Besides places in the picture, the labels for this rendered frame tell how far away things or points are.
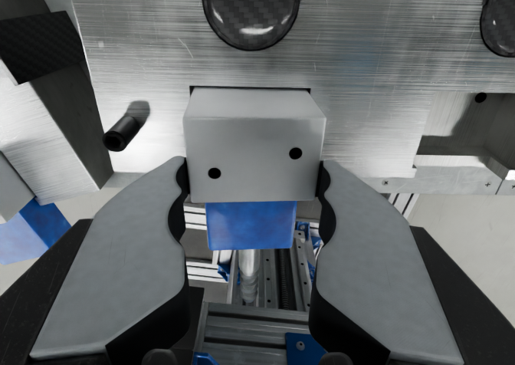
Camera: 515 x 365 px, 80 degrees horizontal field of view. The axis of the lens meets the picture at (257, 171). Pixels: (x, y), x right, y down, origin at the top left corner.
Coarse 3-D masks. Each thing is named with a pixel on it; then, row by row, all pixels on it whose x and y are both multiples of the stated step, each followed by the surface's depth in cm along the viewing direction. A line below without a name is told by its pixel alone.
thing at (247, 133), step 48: (192, 96) 12; (240, 96) 13; (288, 96) 13; (192, 144) 11; (240, 144) 11; (288, 144) 11; (192, 192) 12; (240, 192) 12; (288, 192) 12; (240, 240) 15; (288, 240) 15
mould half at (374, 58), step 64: (128, 0) 12; (192, 0) 12; (320, 0) 12; (384, 0) 12; (448, 0) 12; (128, 64) 13; (192, 64) 13; (256, 64) 13; (320, 64) 13; (384, 64) 13; (448, 64) 13; (512, 64) 13; (384, 128) 14
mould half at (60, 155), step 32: (0, 0) 16; (32, 0) 19; (0, 64) 16; (0, 96) 17; (32, 96) 17; (64, 96) 19; (0, 128) 18; (32, 128) 18; (64, 128) 19; (96, 128) 22; (32, 160) 19; (64, 160) 19; (96, 160) 21; (64, 192) 21
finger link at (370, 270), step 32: (320, 160) 12; (320, 192) 12; (352, 192) 10; (320, 224) 10; (352, 224) 9; (384, 224) 9; (320, 256) 8; (352, 256) 8; (384, 256) 8; (416, 256) 8; (320, 288) 7; (352, 288) 7; (384, 288) 7; (416, 288) 7; (320, 320) 7; (352, 320) 6; (384, 320) 6; (416, 320) 6; (352, 352) 6; (384, 352) 6; (416, 352) 6; (448, 352) 6
